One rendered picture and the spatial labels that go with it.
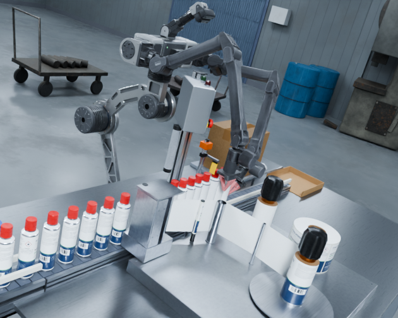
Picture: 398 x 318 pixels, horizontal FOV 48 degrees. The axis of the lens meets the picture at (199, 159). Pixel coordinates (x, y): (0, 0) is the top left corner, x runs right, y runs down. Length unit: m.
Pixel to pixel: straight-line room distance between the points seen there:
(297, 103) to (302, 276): 6.97
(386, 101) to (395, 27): 1.23
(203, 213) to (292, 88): 6.72
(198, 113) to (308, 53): 8.11
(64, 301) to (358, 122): 7.31
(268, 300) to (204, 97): 0.80
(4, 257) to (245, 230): 0.89
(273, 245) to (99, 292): 0.66
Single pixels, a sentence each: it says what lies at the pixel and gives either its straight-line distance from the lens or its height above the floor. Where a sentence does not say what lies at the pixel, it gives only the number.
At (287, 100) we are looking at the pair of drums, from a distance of 8.47.
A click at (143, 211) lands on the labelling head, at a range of 1.61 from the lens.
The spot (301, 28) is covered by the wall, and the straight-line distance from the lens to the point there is 9.94.
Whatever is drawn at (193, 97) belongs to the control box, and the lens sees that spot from 1.78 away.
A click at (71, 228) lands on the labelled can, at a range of 1.54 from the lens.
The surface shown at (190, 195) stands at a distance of 1.93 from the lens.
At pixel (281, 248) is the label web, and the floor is 1.01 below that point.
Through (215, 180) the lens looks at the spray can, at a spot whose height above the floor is 1.04.
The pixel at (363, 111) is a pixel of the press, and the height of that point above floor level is 0.48.
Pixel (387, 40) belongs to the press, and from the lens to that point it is 7.95.
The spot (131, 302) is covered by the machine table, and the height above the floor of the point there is 0.83.
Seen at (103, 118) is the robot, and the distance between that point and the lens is 2.94.
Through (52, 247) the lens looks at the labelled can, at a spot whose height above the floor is 0.98.
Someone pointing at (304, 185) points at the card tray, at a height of 0.83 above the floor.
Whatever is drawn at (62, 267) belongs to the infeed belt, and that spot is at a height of 0.88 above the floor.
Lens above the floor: 1.84
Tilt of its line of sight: 21 degrees down
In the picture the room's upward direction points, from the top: 15 degrees clockwise
